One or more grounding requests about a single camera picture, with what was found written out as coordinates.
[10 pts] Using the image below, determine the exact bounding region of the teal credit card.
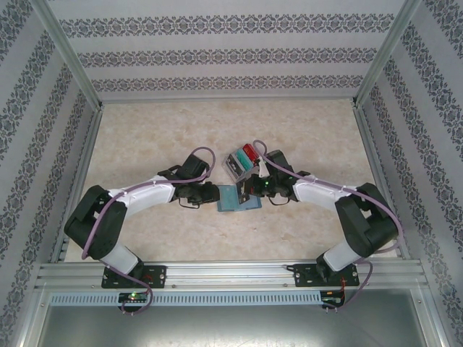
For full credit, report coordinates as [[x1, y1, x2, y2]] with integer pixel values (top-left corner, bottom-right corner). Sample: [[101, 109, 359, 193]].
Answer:
[[233, 148, 255, 170]]

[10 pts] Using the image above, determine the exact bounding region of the aluminium mounting rail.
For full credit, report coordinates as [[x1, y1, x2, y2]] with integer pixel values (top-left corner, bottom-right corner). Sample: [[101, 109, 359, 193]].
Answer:
[[34, 260, 431, 291]]

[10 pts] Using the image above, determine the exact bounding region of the aluminium right frame post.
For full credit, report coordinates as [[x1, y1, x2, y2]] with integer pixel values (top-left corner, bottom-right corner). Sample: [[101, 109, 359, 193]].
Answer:
[[356, 0, 423, 108]]

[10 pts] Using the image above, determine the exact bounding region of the red card with gold print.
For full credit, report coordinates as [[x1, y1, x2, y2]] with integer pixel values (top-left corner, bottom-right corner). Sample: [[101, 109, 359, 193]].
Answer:
[[240, 142, 259, 160]]

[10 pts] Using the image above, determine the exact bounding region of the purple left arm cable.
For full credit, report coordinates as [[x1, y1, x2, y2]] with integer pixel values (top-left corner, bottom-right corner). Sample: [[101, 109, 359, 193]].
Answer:
[[81, 145, 217, 316]]

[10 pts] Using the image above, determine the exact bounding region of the aluminium right side rail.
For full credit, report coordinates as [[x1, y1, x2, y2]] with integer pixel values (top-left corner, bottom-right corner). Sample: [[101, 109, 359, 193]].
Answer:
[[351, 100, 412, 260]]

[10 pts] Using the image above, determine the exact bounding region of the clear acrylic card box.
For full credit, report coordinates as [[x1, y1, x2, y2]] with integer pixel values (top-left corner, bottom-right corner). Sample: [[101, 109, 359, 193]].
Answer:
[[225, 142, 262, 184]]

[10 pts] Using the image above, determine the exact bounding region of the left controller circuit board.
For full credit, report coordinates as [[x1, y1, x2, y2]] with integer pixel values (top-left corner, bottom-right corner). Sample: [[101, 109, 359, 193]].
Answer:
[[117, 291, 150, 305]]

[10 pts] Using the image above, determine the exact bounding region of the right controller circuit board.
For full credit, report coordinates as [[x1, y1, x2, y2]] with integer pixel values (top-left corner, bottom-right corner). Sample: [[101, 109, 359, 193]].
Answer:
[[320, 288, 347, 309]]

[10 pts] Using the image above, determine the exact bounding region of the grey sheet metal panel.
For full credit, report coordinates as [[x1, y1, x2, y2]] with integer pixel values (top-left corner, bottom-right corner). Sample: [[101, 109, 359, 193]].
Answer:
[[20, 285, 445, 347]]

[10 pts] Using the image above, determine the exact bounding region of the aluminium left frame post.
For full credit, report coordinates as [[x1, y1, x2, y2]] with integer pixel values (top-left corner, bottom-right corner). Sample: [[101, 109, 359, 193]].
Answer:
[[30, 0, 106, 111]]

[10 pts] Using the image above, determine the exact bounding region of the slotted grey cable duct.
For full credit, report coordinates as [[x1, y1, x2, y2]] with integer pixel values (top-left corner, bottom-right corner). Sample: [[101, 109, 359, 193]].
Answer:
[[48, 291, 323, 307]]

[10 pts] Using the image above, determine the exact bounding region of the aluminium left side rail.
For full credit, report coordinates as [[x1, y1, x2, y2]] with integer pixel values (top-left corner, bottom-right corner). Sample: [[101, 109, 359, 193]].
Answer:
[[50, 103, 105, 263]]

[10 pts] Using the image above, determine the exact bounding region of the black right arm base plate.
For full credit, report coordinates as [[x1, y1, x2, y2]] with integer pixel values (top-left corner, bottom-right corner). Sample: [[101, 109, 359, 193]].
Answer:
[[292, 262, 361, 288]]

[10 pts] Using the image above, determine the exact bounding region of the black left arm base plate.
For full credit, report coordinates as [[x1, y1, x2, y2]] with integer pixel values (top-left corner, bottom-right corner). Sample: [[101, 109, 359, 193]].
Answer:
[[101, 265, 168, 290]]

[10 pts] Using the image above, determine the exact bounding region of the controller circuit board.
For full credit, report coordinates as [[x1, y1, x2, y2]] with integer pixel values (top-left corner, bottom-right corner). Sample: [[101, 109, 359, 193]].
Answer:
[[320, 288, 347, 309], [117, 291, 150, 305]]

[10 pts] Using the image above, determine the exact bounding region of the blue card holder wallet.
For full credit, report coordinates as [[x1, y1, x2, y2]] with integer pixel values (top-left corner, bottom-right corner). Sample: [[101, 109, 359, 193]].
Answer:
[[216, 183, 263, 214]]

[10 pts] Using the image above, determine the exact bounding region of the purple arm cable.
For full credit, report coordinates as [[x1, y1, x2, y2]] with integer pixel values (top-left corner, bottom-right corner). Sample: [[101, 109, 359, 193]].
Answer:
[[252, 140, 405, 312], [81, 145, 217, 316]]

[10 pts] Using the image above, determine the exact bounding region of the aluminium frame post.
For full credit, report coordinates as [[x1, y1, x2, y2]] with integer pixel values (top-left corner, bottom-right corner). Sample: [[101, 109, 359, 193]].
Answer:
[[30, 0, 106, 111], [356, 0, 423, 108]]

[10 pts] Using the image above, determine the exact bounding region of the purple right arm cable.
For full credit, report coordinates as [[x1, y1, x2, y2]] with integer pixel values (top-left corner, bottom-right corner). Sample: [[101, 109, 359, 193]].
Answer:
[[252, 140, 405, 312]]

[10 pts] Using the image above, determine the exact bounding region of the aluminium back rail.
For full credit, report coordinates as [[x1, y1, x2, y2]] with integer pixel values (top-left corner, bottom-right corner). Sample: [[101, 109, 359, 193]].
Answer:
[[98, 94, 359, 106]]

